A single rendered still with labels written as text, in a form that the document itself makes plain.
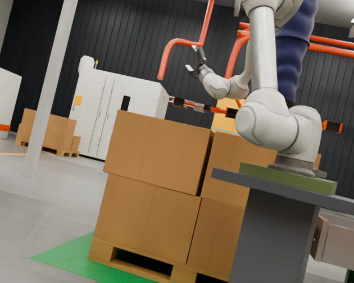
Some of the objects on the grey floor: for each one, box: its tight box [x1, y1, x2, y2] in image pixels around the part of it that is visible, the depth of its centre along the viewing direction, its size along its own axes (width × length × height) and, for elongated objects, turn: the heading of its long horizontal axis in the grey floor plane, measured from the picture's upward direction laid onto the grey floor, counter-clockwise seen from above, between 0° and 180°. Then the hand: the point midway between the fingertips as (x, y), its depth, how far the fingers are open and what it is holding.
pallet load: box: [15, 108, 81, 157], centre depth 887 cm, size 121×102×90 cm
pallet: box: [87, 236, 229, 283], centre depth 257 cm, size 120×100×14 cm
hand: (190, 56), depth 221 cm, fingers open, 13 cm apart
